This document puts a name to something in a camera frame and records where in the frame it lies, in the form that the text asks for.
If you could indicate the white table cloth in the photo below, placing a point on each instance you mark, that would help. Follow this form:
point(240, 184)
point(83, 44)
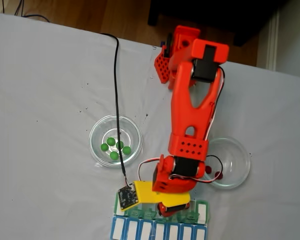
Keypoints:
point(40, 100)

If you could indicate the red candy pill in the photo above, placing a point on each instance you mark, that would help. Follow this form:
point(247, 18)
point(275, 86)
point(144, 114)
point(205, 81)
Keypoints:
point(208, 169)
point(218, 175)

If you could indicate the camera board on yellow mount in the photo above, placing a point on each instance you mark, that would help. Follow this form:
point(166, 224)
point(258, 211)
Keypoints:
point(146, 191)

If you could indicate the green weekly pill organiser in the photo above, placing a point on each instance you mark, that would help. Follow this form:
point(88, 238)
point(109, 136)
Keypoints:
point(202, 210)

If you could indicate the blue weekly pill organiser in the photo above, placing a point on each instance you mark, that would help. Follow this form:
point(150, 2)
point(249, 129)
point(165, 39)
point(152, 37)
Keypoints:
point(118, 228)

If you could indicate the black furniture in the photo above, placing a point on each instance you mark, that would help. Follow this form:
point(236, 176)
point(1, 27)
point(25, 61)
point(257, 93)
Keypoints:
point(202, 10)

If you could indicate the green candy pill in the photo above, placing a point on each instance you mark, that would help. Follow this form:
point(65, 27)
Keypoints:
point(104, 147)
point(111, 141)
point(126, 150)
point(122, 145)
point(113, 155)

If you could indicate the glass bowl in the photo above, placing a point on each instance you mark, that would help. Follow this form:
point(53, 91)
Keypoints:
point(100, 130)
point(235, 155)

